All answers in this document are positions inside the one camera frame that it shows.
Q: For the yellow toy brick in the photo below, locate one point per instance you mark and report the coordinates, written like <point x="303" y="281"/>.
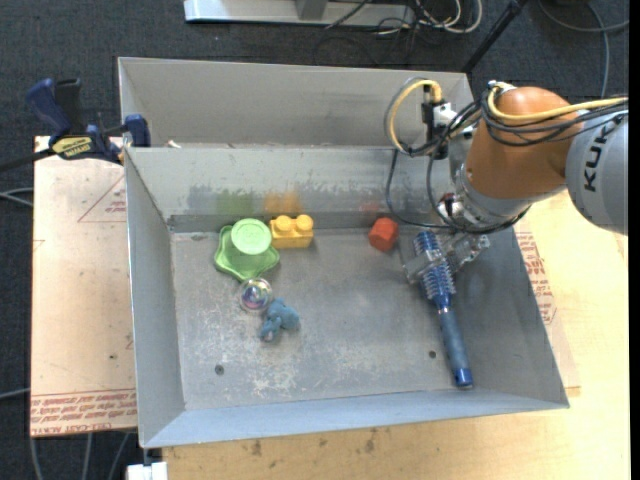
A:
<point x="291" y="232"/>

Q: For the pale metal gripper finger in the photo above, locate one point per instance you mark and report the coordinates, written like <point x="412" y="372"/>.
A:
<point x="419" y="263"/>
<point x="425" y="277"/>

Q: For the blue hairbrush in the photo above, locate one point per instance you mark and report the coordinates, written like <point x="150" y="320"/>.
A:
<point x="452" y="338"/>

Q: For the brown cardboard board red print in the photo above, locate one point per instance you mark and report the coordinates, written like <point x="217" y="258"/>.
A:
<point x="80" y="288"/>

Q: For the shiny iridescent ball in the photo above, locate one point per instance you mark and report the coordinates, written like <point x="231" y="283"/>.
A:
<point x="255" y="295"/>

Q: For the black cylinder on white bracket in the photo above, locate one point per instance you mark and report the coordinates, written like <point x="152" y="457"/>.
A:
<point x="434" y="114"/>

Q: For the red-orange block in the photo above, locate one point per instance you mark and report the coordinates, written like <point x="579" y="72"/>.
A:
<point x="383" y="234"/>

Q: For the grey metal bin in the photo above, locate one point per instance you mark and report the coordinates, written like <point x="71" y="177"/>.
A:
<point x="350" y="318"/>

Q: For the green cup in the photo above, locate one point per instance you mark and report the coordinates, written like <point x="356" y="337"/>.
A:
<point x="248" y="248"/>

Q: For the blue toy animal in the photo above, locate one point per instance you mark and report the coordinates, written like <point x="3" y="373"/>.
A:
<point x="280" y="320"/>

